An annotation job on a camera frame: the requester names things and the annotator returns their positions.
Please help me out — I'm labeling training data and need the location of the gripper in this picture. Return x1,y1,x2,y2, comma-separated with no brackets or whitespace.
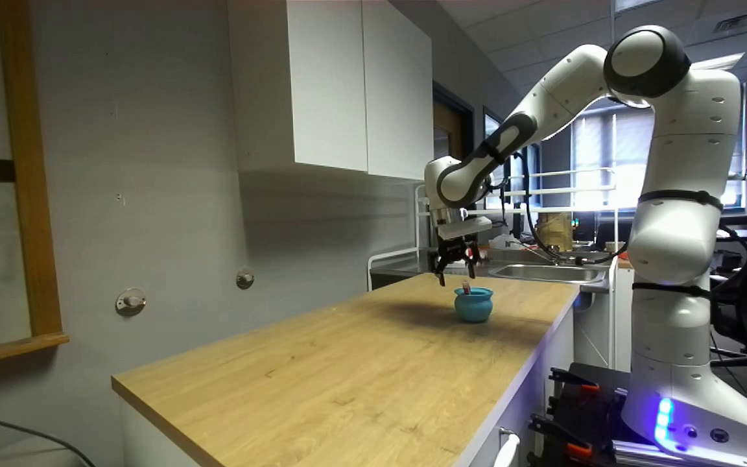
431,236,482,287

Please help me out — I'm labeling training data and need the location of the blue ceramic pot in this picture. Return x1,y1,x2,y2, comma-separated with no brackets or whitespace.
454,287,495,324

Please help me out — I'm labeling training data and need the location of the steel sink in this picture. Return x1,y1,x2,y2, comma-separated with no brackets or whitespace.
487,262,608,285

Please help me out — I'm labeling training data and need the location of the brown paper bag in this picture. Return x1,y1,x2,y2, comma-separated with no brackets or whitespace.
538,213,576,252

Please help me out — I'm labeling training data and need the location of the wooden door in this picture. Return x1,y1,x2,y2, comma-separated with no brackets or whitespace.
433,81,476,163

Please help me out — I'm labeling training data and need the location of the black and orange clamp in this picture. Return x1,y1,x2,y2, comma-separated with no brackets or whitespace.
547,366,602,398
528,414,593,460

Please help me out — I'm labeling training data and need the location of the window with blinds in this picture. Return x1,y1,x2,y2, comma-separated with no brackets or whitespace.
538,104,745,212

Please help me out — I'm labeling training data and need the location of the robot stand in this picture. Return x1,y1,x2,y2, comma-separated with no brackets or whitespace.
528,362,747,467

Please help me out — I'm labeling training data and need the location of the white drawer handle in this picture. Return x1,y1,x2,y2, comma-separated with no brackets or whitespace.
494,427,521,467

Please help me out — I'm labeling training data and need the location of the white wall cabinet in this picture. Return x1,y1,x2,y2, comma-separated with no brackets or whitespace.
228,0,434,182

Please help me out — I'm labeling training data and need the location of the wooden frame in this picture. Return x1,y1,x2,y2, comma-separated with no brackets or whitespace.
0,0,70,372

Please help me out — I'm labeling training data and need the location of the black cable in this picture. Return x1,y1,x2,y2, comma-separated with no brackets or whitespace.
0,409,97,467

